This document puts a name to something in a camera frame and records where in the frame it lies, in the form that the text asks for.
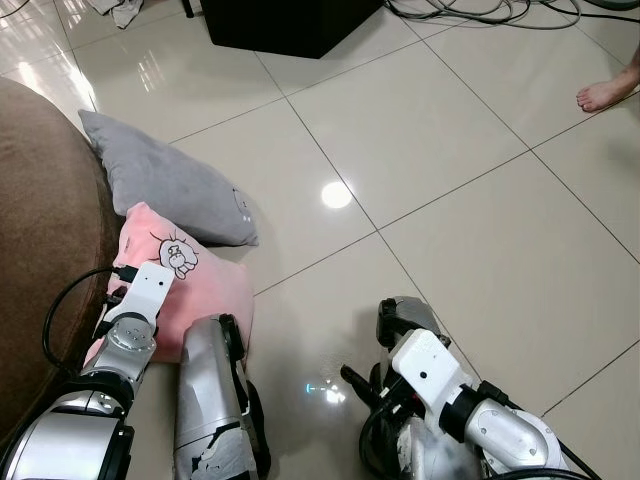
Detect pink cartoon print pillow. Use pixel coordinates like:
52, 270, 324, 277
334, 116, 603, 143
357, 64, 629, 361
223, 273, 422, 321
83, 202, 257, 373

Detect grey pillow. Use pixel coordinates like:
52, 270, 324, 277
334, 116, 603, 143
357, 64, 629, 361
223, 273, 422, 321
78, 108, 260, 249

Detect brown fabric sofa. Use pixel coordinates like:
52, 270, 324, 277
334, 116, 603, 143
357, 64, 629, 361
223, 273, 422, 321
0, 78, 127, 451

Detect silver left robot leg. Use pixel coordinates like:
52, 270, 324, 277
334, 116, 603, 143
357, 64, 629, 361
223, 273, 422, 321
173, 314, 272, 480

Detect black cabinet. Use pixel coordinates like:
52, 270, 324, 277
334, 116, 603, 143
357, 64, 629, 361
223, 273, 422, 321
200, 0, 387, 60

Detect person's bare foot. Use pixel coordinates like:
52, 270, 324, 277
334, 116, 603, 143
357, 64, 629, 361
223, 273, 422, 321
576, 48, 640, 114

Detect grey crumpled cloth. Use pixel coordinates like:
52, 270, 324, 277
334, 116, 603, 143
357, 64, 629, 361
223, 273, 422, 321
87, 0, 153, 30

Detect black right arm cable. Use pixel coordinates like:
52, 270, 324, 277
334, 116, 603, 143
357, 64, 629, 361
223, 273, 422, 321
358, 378, 603, 480

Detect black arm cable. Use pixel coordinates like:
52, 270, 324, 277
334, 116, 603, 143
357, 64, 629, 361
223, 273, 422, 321
358, 378, 603, 480
42, 264, 139, 379

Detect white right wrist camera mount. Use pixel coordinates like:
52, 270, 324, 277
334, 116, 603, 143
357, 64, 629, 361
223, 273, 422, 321
389, 328, 472, 412

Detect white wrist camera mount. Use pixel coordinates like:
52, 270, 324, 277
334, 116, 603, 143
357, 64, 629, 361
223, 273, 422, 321
389, 328, 472, 412
100, 262, 177, 336

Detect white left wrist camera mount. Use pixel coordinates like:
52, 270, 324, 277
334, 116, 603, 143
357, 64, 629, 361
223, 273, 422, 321
100, 262, 177, 336

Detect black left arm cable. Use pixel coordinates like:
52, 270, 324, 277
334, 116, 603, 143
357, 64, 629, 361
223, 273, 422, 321
42, 264, 139, 379

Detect grey floor cables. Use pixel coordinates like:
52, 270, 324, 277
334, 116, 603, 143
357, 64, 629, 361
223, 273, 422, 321
385, 0, 640, 32

